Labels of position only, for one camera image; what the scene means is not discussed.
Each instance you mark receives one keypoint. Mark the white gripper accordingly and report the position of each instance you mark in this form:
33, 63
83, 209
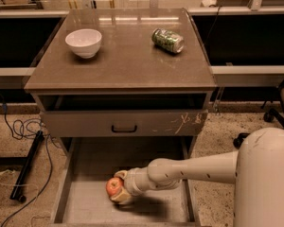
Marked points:
132, 181

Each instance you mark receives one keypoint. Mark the red apple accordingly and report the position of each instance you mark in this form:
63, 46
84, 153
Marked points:
113, 186

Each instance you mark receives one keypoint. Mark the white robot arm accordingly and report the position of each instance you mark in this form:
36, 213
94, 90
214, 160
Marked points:
256, 170

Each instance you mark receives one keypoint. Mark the open lower drawer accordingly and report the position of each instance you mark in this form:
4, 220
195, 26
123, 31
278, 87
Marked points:
82, 198

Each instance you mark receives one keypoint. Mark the grey drawer cabinet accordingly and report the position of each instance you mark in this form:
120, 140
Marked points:
129, 72

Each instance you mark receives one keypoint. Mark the black stand leg with wheel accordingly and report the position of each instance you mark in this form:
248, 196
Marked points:
17, 191

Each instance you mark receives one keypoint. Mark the white ceramic bowl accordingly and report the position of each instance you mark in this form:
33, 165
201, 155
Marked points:
84, 43

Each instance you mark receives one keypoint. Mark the green soda can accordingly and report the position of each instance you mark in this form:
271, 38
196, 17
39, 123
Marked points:
168, 40

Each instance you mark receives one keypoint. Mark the black office chair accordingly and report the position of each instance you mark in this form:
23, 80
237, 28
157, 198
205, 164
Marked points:
274, 111

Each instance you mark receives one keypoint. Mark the closed upper drawer with handle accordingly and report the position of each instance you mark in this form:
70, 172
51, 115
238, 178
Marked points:
124, 123

